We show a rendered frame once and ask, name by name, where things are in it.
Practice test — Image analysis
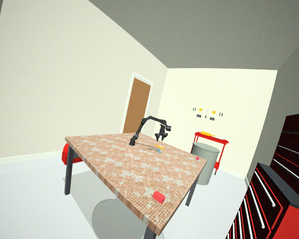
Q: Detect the red rectangular block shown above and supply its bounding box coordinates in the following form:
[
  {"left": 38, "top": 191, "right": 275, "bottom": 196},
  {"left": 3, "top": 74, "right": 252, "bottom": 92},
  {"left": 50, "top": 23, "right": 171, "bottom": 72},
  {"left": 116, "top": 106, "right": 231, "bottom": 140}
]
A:
[{"left": 153, "top": 191, "right": 165, "bottom": 204}]

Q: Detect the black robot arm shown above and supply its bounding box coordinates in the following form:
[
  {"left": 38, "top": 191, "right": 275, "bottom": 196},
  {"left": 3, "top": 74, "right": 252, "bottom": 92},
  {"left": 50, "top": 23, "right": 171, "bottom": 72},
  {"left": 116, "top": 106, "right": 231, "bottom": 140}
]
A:
[{"left": 129, "top": 116, "right": 171, "bottom": 146}]

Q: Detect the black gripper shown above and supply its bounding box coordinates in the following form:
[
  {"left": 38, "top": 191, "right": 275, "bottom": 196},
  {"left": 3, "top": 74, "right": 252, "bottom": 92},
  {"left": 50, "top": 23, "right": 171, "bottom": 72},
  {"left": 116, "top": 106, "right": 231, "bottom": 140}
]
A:
[{"left": 155, "top": 129, "right": 165, "bottom": 141}]

